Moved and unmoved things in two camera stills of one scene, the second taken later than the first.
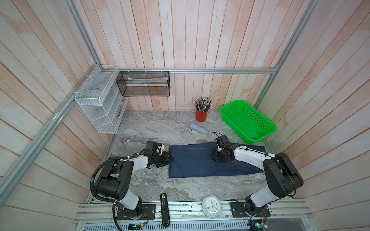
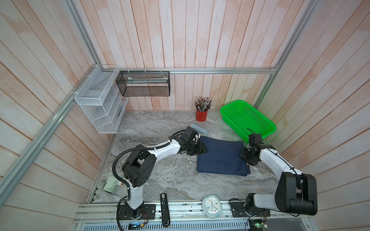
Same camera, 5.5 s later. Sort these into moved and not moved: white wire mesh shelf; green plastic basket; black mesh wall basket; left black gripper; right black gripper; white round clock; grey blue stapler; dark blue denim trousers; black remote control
Moved: dark blue denim trousers; right black gripper; left black gripper
Not moved: black remote control; black mesh wall basket; white wire mesh shelf; grey blue stapler; green plastic basket; white round clock
